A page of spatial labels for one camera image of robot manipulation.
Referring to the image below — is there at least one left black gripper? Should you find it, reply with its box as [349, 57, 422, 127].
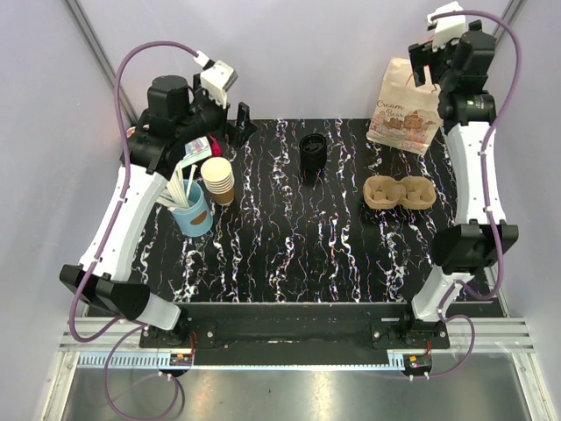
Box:
[175, 74, 257, 148]

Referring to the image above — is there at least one stack of paper coffee cups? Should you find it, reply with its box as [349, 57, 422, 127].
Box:
[201, 157, 235, 206]

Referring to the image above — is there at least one beige paper takeout bag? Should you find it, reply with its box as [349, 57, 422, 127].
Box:
[366, 58, 442, 156]

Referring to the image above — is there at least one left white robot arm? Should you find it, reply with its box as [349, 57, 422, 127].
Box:
[60, 69, 238, 347]

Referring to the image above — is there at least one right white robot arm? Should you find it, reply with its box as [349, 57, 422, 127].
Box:
[397, 15, 519, 348]

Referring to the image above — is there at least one red folded cloth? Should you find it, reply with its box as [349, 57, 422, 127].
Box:
[207, 134, 223, 157]

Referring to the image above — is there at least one colourful rabbit print cloth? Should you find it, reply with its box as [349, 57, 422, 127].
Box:
[125, 126, 211, 168]

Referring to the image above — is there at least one stack of black cup lids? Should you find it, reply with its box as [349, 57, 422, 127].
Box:
[299, 133, 327, 171]

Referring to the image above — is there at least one light blue straw holder cup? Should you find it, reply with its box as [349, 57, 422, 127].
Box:
[171, 182, 213, 238]

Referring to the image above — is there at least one stack of brown cup carriers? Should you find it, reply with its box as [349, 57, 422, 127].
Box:
[363, 175, 437, 211]

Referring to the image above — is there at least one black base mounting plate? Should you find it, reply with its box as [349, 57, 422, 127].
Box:
[139, 303, 450, 367]

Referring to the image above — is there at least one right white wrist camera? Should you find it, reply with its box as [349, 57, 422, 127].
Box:
[426, 1, 466, 52]

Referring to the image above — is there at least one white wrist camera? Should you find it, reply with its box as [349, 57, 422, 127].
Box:
[426, 1, 466, 52]
[194, 50, 238, 109]

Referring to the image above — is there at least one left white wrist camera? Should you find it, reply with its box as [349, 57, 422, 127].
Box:
[194, 50, 238, 109]

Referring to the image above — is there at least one aluminium frame rail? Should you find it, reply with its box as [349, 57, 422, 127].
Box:
[42, 316, 554, 420]

